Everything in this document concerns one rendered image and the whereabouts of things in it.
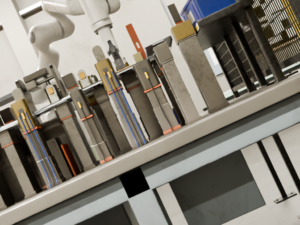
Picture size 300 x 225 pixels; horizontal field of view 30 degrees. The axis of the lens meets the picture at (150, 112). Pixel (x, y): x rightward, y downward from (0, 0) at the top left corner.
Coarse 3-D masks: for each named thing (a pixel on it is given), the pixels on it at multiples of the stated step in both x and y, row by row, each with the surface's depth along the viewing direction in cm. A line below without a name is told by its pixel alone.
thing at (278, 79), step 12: (252, 12) 208; (252, 24) 208; (228, 36) 275; (240, 36) 242; (264, 36) 208; (228, 48) 276; (264, 48) 208; (240, 60) 275; (252, 60) 241; (276, 60) 208; (240, 72) 275; (276, 72) 207; (252, 84) 274; (264, 84) 241
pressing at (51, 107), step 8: (152, 56) 218; (120, 72) 218; (128, 72) 236; (88, 88) 228; (56, 104) 232; (40, 112) 232; (16, 120) 222; (0, 128) 221; (8, 128) 237; (16, 128) 240
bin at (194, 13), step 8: (192, 0) 226; (200, 0) 224; (208, 0) 224; (216, 0) 225; (224, 0) 225; (232, 0) 226; (184, 8) 241; (192, 8) 231; (200, 8) 224; (208, 8) 224; (216, 8) 225; (184, 16) 248; (192, 16) 235; (200, 16) 225; (192, 24) 240
